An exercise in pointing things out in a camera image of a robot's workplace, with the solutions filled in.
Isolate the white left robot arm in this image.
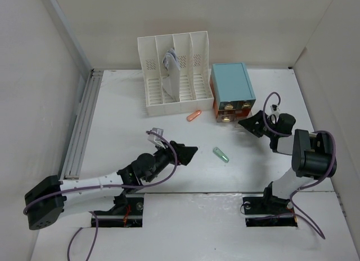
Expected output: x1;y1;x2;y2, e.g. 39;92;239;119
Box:
23;141;198;231

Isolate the white spiral bound manual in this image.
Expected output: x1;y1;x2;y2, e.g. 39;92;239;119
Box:
162;48;181;102

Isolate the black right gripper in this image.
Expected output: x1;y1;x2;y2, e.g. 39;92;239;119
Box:
237;109;278;138

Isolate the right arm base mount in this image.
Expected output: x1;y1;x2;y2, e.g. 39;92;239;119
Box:
241;187;298;227

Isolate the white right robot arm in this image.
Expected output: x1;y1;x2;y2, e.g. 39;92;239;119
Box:
238;111;337;213

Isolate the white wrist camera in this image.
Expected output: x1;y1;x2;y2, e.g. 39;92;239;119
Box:
146;128;166;149
268;104;280;119

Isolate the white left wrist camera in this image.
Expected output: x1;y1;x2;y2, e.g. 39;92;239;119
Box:
146;128;166;149

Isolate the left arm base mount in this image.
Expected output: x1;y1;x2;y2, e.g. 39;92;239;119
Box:
94;193;145;228

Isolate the aluminium frame rail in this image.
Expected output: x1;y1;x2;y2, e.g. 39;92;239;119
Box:
57;69;104;180

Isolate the green transparent tube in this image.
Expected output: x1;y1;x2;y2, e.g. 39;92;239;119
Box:
213;147;230;163

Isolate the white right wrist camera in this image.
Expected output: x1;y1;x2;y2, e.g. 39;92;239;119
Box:
268;104;280;119

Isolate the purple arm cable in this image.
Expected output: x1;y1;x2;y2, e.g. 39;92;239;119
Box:
263;92;338;240
22;130;179;261

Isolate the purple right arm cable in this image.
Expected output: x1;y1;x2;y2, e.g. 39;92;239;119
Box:
263;92;338;240

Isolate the white plastic file organizer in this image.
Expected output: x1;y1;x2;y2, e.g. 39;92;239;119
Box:
138;31;214;116

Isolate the teal orange drawer box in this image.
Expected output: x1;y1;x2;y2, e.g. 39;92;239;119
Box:
210;62;256;123

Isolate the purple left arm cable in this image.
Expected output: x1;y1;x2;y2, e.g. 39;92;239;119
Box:
22;130;179;261

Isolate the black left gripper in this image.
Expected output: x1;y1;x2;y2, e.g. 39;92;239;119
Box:
145;140;196;182

